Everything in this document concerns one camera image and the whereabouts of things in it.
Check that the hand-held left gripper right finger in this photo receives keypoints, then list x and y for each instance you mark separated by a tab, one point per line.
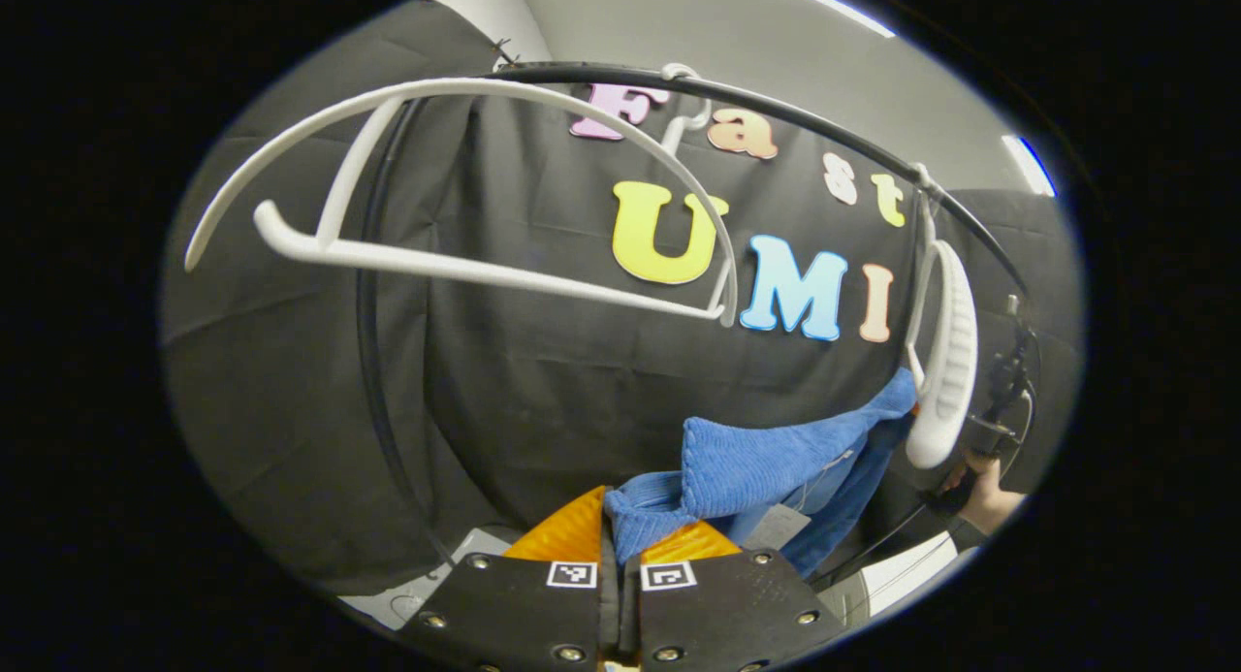
727	614

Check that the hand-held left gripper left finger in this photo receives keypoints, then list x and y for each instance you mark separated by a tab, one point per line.
514	614

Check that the white plastic hanger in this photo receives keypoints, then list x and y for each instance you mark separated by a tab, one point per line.
955	362
436	262

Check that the black metal clothes rack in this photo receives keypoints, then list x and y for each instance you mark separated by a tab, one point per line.
582	72

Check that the white flat board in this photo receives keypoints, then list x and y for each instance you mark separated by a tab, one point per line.
902	585

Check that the black backdrop cloth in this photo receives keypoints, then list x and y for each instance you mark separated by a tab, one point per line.
543	391

